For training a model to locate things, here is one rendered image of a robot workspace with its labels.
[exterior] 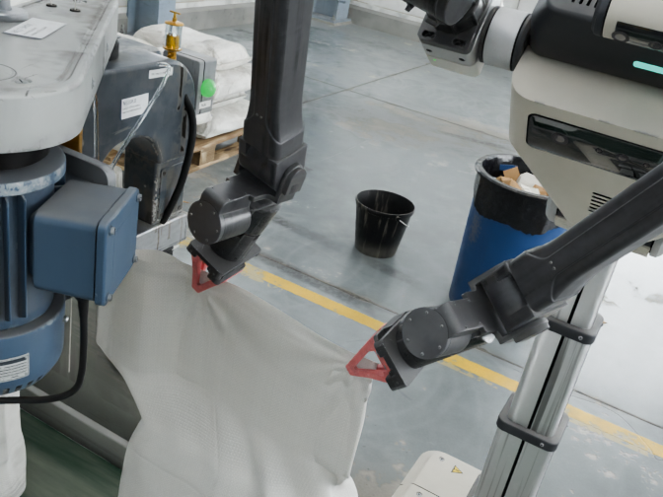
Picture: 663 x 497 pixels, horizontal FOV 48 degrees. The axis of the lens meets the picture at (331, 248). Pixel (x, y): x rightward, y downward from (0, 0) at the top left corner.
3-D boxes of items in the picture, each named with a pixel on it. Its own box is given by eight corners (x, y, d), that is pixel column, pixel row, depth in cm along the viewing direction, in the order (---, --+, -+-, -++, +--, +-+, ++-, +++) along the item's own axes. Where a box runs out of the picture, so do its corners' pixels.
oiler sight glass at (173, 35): (184, 48, 113) (185, 25, 112) (173, 50, 111) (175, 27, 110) (171, 44, 114) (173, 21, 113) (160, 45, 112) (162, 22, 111)
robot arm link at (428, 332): (555, 325, 83) (519, 258, 86) (515, 335, 74) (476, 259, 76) (471, 370, 89) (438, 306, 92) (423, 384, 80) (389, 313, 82)
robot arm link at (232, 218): (311, 166, 95) (262, 132, 99) (253, 180, 86) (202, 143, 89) (280, 241, 101) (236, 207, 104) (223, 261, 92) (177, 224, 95)
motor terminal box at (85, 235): (139, 282, 82) (145, 186, 77) (107, 331, 73) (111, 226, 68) (64, 268, 82) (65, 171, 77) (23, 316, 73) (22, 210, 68)
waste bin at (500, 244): (553, 303, 355) (599, 177, 326) (526, 349, 313) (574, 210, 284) (461, 266, 373) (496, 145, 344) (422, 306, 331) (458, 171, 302)
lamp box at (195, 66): (211, 111, 124) (217, 58, 120) (194, 116, 120) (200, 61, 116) (177, 99, 126) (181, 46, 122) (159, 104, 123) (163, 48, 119)
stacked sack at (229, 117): (270, 126, 478) (273, 103, 471) (206, 148, 424) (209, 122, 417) (217, 107, 494) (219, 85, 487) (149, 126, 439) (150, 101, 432)
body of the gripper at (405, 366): (368, 345, 89) (418, 325, 85) (401, 313, 97) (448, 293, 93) (395, 391, 89) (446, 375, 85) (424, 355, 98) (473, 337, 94)
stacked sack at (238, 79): (274, 90, 467) (277, 67, 461) (208, 107, 412) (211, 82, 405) (218, 71, 483) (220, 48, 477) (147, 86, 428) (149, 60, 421)
